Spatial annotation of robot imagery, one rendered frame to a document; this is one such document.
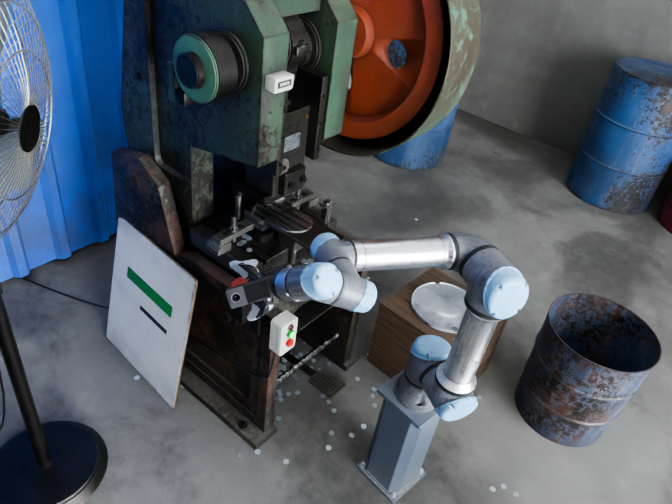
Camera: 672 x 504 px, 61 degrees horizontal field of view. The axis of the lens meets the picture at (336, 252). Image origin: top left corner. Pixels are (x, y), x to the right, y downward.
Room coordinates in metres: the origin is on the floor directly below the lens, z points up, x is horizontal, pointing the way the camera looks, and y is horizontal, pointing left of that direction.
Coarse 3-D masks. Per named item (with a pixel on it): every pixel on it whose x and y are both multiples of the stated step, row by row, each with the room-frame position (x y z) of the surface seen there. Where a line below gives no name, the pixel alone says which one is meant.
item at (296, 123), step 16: (288, 96) 1.73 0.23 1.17; (288, 112) 1.61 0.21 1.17; (304, 112) 1.67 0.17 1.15; (288, 128) 1.61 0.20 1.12; (304, 128) 1.67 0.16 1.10; (288, 144) 1.61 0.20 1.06; (304, 144) 1.68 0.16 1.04; (288, 160) 1.62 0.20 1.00; (256, 176) 1.61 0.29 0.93; (272, 176) 1.57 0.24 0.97; (288, 176) 1.58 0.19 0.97; (304, 176) 1.64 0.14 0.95; (272, 192) 1.57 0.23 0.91; (288, 192) 1.59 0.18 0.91
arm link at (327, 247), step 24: (336, 240) 1.09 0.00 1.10; (360, 240) 1.12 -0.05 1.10; (384, 240) 1.14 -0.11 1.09; (408, 240) 1.16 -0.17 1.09; (432, 240) 1.18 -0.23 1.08; (456, 240) 1.19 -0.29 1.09; (480, 240) 1.20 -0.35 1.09; (360, 264) 1.06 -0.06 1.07; (384, 264) 1.09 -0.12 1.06; (408, 264) 1.12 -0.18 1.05; (432, 264) 1.15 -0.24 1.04; (456, 264) 1.16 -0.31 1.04
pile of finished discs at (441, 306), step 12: (420, 288) 1.88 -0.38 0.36; (432, 288) 1.89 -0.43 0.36; (444, 288) 1.90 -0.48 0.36; (456, 288) 1.92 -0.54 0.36; (420, 300) 1.80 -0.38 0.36; (432, 300) 1.81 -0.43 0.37; (444, 300) 1.82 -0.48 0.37; (456, 300) 1.83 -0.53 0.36; (420, 312) 1.73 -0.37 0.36; (432, 312) 1.74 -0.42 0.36; (444, 312) 1.74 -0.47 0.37; (456, 312) 1.75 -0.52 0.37; (432, 324) 1.66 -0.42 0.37; (444, 324) 1.68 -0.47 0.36; (456, 324) 1.69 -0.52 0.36
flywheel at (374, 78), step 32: (352, 0) 1.99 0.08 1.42; (384, 0) 1.92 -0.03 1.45; (416, 0) 1.86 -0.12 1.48; (384, 32) 1.91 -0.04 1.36; (416, 32) 1.85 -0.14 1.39; (448, 32) 1.78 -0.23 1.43; (352, 64) 1.97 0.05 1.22; (384, 64) 1.90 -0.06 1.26; (416, 64) 1.83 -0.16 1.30; (352, 96) 1.96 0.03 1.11; (384, 96) 1.89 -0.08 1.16; (416, 96) 1.78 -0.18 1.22; (352, 128) 1.91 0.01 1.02; (384, 128) 1.83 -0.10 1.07
